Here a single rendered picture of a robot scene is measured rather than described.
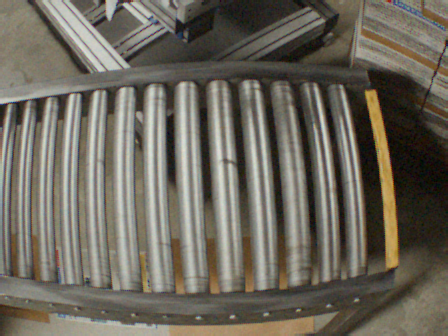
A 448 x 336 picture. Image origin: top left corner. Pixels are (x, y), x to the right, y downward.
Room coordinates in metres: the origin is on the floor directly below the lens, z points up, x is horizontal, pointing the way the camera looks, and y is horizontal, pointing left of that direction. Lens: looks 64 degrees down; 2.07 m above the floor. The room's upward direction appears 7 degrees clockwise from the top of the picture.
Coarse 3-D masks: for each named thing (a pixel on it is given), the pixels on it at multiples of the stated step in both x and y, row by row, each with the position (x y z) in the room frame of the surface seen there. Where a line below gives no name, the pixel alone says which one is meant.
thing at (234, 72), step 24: (96, 72) 0.81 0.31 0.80; (120, 72) 0.81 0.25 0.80; (144, 72) 0.81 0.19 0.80; (168, 72) 0.82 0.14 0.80; (192, 72) 0.82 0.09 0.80; (216, 72) 0.83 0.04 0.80; (240, 72) 0.84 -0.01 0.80; (264, 72) 0.84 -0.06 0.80; (288, 72) 0.86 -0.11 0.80; (312, 72) 0.87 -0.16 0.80; (336, 72) 0.89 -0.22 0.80; (360, 72) 0.91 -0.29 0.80; (0, 96) 0.74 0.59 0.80; (24, 96) 0.74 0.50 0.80; (48, 96) 0.74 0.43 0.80; (168, 96) 0.79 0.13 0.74; (264, 96) 0.83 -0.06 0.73; (360, 96) 0.87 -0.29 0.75; (0, 120) 0.71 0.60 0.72
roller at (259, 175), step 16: (240, 96) 0.79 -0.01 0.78; (256, 96) 0.78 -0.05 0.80; (256, 112) 0.74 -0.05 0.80; (256, 128) 0.71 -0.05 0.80; (256, 144) 0.67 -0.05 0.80; (256, 160) 0.64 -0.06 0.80; (256, 176) 0.61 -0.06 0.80; (272, 176) 0.62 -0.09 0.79; (256, 192) 0.58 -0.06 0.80; (272, 192) 0.58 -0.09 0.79; (256, 208) 0.55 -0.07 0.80; (272, 208) 0.55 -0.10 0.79; (256, 224) 0.52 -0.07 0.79; (272, 224) 0.52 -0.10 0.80; (256, 240) 0.48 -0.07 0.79; (272, 240) 0.49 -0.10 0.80; (256, 256) 0.45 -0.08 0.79; (272, 256) 0.45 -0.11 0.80; (256, 272) 0.42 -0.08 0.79; (272, 272) 0.42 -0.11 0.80; (256, 288) 0.38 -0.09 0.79; (272, 288) 0.38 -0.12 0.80
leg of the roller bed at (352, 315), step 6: (366, 306) 0.37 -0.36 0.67; (372, 306) 0.38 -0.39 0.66; (342, 312) 0.41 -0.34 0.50; (348, 312) 0.39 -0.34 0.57; (354, 312) 0.37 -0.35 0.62; (360, 312) 0.37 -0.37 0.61; (366, 312) 0.38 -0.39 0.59; (336, 318) 0.40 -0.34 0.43; (342, 318) 0.39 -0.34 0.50; (348, 318) 0.37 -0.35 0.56; (354, 318) 0.37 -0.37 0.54; (360, 318) 0.38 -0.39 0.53; (330, 324) 0.40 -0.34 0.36; (336, 324) 0.38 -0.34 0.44; (342, 324) 0.37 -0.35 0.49; (348, 324) 0.38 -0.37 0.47; (324, 330) 0.40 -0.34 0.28; (330, 330) 0.38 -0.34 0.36; (336, 330) 0.37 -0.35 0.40; (342, 330) 0.38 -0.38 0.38
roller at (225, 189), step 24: (216, 96) 0.77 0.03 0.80; (216, 120) 0.71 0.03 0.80; (216, 144) 0.66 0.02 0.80; (216, 168) 0.62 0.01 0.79; (216, 192) 0.57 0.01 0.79; (216, 216) 0.52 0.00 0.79; (240, 216) 0.53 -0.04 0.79; (216, 240) 0.48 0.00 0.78; (240, 240) 0.48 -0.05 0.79; (240, 264) 0.43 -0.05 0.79; (240, 288) 0.38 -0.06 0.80
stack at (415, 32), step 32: (384, 0) 1.20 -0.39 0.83; (416, 0) 1.25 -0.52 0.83; (384, 32) 1.18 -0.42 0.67; (416, 32) 1.16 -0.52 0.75; (352, 64) 1.26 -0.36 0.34; (384, 64) 1.17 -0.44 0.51; (416, 64) 1.16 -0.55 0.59; (384, 96) 1.18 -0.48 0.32; (384, 128) 1.16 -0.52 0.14; (416, 128) 1.14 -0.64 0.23; (416, 160) 1.13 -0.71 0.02
